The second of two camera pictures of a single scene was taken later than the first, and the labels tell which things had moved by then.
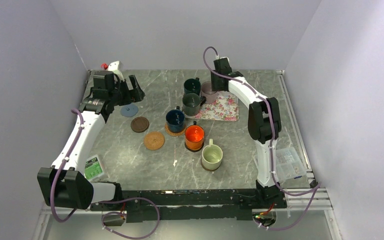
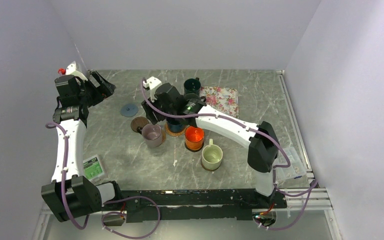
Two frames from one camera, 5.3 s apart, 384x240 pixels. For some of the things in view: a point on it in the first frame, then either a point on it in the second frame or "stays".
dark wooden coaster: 211,170 stays
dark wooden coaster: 139,124 stays
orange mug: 194,136 stays
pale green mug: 212,156 stays
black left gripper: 136,94 to 105,88
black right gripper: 215,86 to 150,109
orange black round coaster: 193,150 stays
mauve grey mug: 208,96 to 152,134
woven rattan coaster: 174,134 stays
